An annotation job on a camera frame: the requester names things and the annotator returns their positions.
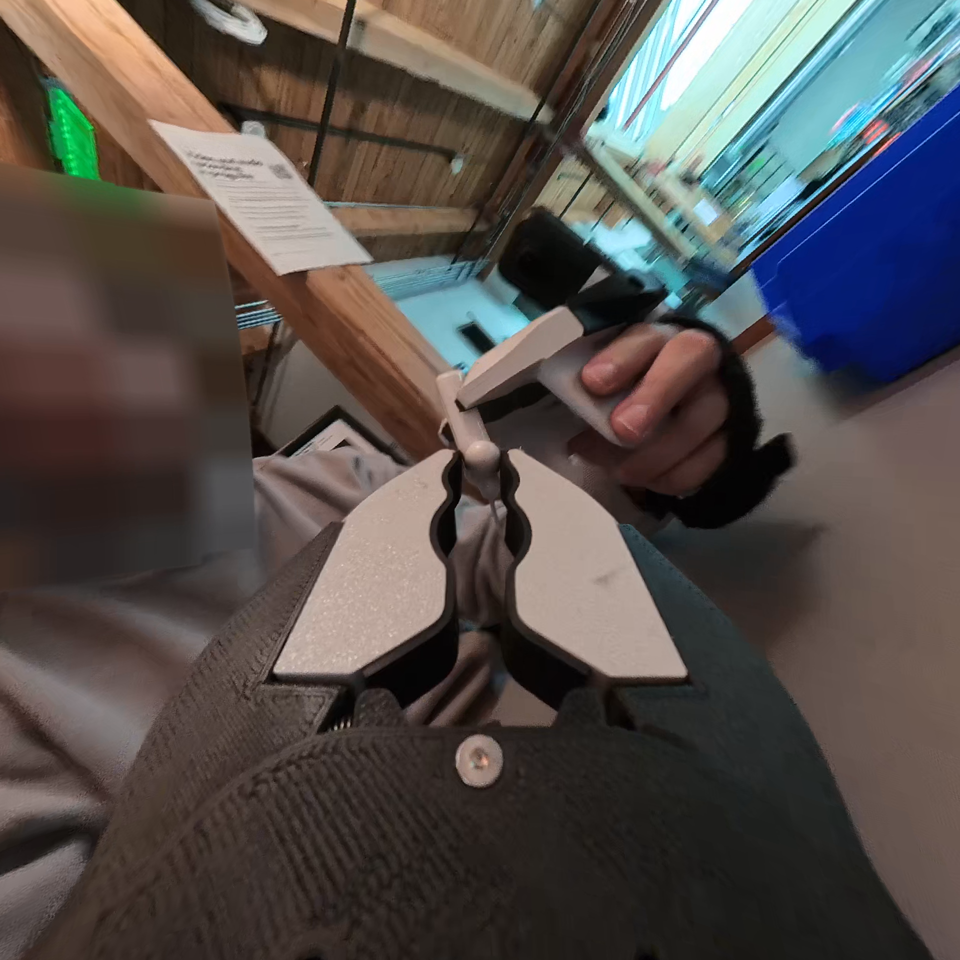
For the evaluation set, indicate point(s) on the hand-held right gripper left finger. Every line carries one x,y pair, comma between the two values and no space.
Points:
375,592

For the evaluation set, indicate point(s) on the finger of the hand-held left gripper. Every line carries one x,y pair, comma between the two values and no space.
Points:
536,431
525,352

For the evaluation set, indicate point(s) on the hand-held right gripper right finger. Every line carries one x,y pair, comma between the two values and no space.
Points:
592,600

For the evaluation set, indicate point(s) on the thin white plastic stick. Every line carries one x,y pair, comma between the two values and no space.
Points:
484,457

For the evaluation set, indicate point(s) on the blue plastic bin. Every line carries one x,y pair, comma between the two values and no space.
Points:
877,262

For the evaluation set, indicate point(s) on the person's left forearm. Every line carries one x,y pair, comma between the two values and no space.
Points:
112,675

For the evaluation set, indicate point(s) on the person's left hand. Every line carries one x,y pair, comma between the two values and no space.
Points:
675,405

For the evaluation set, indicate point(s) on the black framed marker sign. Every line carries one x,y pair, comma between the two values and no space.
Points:
337,435

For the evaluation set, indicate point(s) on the wooden pillar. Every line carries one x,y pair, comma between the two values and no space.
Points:
337,315

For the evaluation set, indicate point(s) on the white paper notice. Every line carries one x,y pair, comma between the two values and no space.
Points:
262,195

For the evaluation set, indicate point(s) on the green lit sign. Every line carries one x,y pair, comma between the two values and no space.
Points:
73,135

